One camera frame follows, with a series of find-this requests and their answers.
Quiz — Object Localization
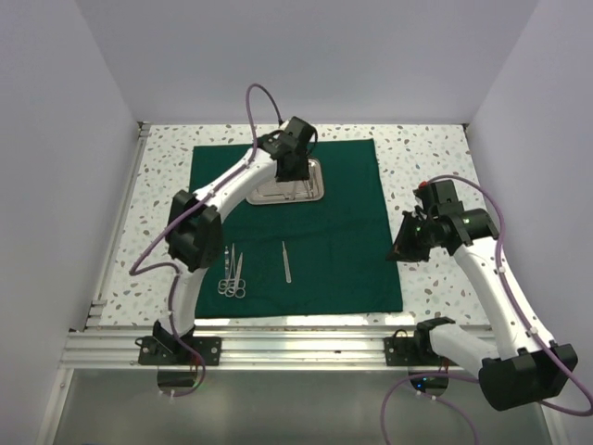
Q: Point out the dark green surgical cloth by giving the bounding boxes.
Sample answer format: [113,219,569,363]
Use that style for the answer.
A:
[195,139,403,318]

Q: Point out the steel surgical scissors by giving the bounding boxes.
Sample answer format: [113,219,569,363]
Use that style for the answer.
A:
[217,247,232,295]

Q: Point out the steel hemostat clamp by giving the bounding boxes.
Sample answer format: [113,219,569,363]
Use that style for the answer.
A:
[224,245,240,298]

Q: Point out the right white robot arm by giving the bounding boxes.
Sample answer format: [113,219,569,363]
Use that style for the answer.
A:
[385,176,578,411]

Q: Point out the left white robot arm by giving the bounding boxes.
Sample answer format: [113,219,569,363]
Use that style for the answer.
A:
[157,117,318,364]

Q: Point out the steel tweezers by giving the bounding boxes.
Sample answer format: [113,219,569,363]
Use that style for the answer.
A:
[288,181,303,200]

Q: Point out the steel forceps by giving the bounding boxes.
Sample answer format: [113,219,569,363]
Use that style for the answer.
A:
[303,178,319,200]

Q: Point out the stainless steel tray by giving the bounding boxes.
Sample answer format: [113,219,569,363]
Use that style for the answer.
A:
[246,158,325,206]

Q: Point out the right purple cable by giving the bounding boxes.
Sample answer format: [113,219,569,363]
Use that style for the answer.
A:
[380,174,593,445]

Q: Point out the purple cable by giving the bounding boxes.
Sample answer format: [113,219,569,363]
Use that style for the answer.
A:
[129,83,286,398]
[380,174,593,445]

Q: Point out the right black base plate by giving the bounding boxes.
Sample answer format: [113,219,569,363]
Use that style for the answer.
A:
[383,329,455,367]

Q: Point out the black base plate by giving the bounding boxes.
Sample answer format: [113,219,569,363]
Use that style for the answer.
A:
[383,329,455,367]
[134,324,222,366]

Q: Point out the aluminium left side rail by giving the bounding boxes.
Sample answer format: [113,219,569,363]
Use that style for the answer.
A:
[82,121,152,330]

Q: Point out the aluminium rail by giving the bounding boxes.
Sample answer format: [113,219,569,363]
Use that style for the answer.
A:
[82,121,152,330]
[59,326,396,371]

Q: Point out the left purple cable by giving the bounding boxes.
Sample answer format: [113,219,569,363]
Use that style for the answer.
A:
[129,83,286,398]

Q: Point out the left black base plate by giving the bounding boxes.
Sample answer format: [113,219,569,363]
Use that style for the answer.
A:
[134,324,222,366]

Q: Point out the aluminium front rail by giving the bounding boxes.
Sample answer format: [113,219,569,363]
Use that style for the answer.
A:
[59,326,396,371]

